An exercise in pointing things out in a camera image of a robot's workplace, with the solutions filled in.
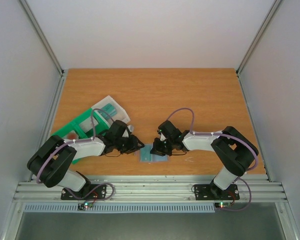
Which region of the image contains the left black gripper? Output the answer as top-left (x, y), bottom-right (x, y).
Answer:
top-left (115, 135), bottom-right (145, 155)

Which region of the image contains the blue card holder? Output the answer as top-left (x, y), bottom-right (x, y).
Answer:
top-left (148, 154), bottom-right (169, 163)

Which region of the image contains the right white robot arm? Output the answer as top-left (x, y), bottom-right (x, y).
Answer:
top-left (150, 120), bottom-right (259, 200)

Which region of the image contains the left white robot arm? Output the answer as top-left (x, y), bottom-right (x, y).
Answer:
top-left (27, 120), bottom-right (145, 199)

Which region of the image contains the teal card stack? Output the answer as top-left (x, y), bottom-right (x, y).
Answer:
top-left (99, 103), bottom-right (118, 120)

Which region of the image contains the grey card in tray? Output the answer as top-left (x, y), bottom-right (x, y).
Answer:
top-left (79, 118), bottom-right (99, 132)

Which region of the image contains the red patterned card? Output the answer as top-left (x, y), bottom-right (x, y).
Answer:
top-left (66, 132), bottom-right (79, 140)

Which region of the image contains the clear plastic bin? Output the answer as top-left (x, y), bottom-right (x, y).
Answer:
top-left (91, 95), bottom-right (131, 124)

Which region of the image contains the green plastic tray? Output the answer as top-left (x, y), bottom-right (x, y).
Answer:
top-left (51, 107), bottom-right (113, 165)

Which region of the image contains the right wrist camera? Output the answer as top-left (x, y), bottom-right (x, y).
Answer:
top-left (157, 129), bottom-right (167, 142)

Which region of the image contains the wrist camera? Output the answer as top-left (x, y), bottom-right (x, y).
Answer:
top-left (122, 124), bottom-right (134, 138)
top-left (157, 129), bottom-right (167, 142)

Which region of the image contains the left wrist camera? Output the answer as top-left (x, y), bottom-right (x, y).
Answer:
top-left (122, 124), bottom-right (134, 138)

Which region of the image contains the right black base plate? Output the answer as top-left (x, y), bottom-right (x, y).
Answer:
top-left (191, 184), bottom-right (240, 201)

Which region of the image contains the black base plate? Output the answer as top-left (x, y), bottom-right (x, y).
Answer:
top-left (191, 184), bottom-right (240, 201)
top-left (60, 184), bottom-right (107, 201)

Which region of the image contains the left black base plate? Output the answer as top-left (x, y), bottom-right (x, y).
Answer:
top-left (60, 184), bottom-right (107, 201)

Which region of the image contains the grey slotted cable duct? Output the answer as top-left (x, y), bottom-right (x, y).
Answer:
top-left (23, 202), bottom-right (215, 214)

